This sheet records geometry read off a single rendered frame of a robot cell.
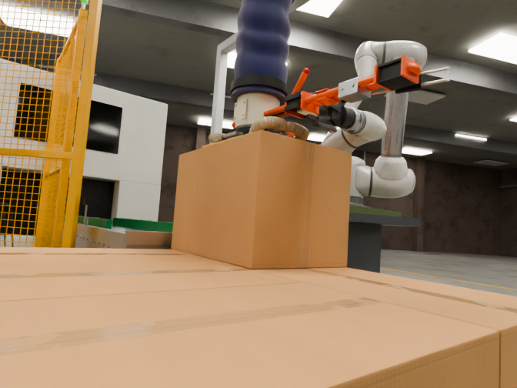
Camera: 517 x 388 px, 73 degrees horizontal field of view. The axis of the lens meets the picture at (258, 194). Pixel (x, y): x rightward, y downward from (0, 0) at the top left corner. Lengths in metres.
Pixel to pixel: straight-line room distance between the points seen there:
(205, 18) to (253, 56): 4.58
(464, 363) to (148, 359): 0.37
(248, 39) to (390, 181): 0.96
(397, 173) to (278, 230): 0.95
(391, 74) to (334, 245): 0.56
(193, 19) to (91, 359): 5.70
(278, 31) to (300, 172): 0.60
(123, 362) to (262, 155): 0.77
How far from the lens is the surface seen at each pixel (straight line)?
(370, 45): 1.92
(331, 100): 1.14
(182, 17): 5.92
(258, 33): 1.45
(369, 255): 1.83
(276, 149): 1.06
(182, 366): 0.34
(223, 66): 5.39
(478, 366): 0.58
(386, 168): 1.86
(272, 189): 1.04
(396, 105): 1.87
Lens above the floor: 0.67
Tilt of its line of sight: 5 degrees up
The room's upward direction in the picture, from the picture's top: 4 degrees clockwise
